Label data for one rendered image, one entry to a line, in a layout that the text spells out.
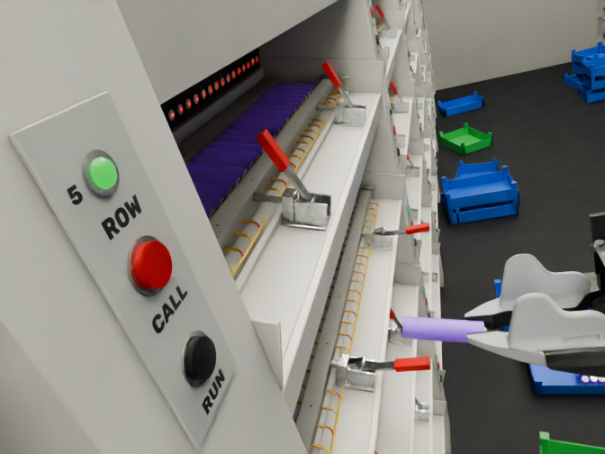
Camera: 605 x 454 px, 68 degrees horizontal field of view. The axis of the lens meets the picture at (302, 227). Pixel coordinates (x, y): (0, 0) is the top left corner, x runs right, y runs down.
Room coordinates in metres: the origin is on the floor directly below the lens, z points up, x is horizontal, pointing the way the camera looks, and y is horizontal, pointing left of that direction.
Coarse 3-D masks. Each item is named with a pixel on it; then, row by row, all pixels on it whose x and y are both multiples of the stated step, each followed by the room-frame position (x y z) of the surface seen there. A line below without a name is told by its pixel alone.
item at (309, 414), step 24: (360, 192) 0.74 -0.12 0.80; (360, 216) 0.65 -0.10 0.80; (360, 240) 0.61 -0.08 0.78; (360, 264) 0.54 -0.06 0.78; (336, 288) 0.48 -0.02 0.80; (336, 312) 0.44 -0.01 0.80; (336, 336) 0.40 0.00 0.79; (312, 384) 0.34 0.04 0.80; (312, 408) 0.31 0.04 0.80; (312, 432) 0.28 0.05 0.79
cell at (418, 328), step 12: (408, 324) 0.28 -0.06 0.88; (420, 324) 0.28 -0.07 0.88; (432, 324) 0.28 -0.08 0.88; (444, 324) 0.27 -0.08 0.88; (456, 324) 0.27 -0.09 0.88; (468, 324) 0.27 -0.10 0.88; (480, 324) 0.27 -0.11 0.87; (408, 336) 0.28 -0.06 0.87; (420, 336) 0.28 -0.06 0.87; (432, 336) 0.27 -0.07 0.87; (444, 336) 0.27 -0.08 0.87; (456, 336) 0.27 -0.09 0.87
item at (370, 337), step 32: (384, 192) 0.75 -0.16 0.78; (384, 224) 0.66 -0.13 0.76; (384, 256) 0.57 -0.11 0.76; (384, 288) 0.50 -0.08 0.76; (352, 320) 0.45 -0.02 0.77; (384, 320) 0.44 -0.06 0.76; (352, 352) 0.39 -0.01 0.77; (384, 352) 0.39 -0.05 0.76; (352, 416) 0.31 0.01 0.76; (352, 448) 0.28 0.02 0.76
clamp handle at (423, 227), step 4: (420, 224) 0.58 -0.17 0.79; (424, 224) 0.58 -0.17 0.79; (428, 224) 0.57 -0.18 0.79; (384, 228) 0.60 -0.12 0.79; (408, 228) 0.59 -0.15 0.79; (412, 228) 0.58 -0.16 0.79; (416, 228) 0.58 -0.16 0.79; (420, 228) 0.57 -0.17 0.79; (424, 228) 0.57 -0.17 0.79; (428, 228) 0.57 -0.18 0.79; (384, 232) 0.60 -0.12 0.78; (388, 232) 0.60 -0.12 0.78; (392, 232) 0.59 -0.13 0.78; (396, 232) 0.59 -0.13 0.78; (400, 232) 0.59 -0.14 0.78; (404, 232) 0.58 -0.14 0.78; (408, 232) 0.58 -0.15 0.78; (412, 232) 0.58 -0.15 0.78; (416, 232) 0.58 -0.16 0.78
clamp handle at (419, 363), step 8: (400, 360) 0.34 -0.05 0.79; (408, 360) 0.34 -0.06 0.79; (416, 360) 0.33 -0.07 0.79; (424, 360) 0.33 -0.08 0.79; (360, 368) 0.35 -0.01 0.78; (368, 368) 0.35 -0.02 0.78; (376, 368) 0.34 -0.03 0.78; (384, 368) 0.34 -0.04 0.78; (392, 368) 0.34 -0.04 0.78; (400, 368) 0.33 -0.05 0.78; (408, 368) 0.33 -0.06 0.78; (416, 368) 0.33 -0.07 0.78; (424, 368) 0.32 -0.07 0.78
